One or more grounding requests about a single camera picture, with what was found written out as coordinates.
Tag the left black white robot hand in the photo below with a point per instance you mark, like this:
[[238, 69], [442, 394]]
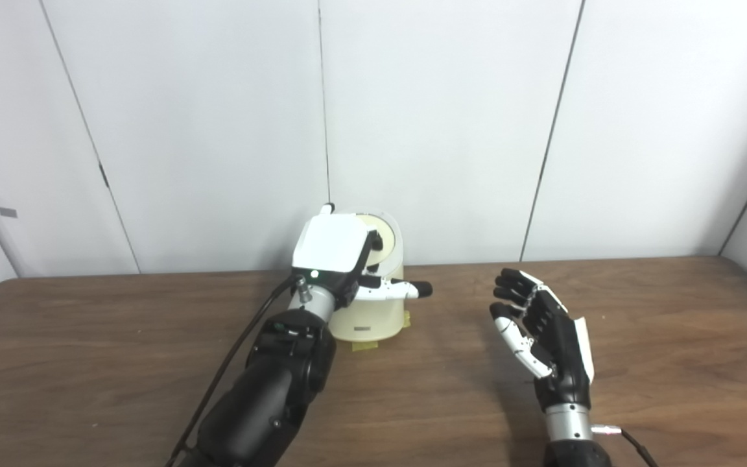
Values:
[[331, 243]]

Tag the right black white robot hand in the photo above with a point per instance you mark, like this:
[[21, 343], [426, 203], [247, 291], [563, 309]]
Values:
[[561, 357]]

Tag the cream round bin lid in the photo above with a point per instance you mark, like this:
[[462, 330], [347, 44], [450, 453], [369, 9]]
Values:
[[388, 240]]

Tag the cream-colored round bin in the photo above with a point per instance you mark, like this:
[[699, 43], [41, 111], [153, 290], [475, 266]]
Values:
[[373, 321]]

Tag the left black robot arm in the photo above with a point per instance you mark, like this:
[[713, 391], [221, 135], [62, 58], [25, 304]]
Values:
[[270, 395]]

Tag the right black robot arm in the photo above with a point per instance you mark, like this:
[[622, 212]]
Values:
[[571, 434]]

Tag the wide yellow tape piece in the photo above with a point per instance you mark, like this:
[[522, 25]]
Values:
[[364, 346]]

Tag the grey wall label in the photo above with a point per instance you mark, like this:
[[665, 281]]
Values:
[[8, 213]]

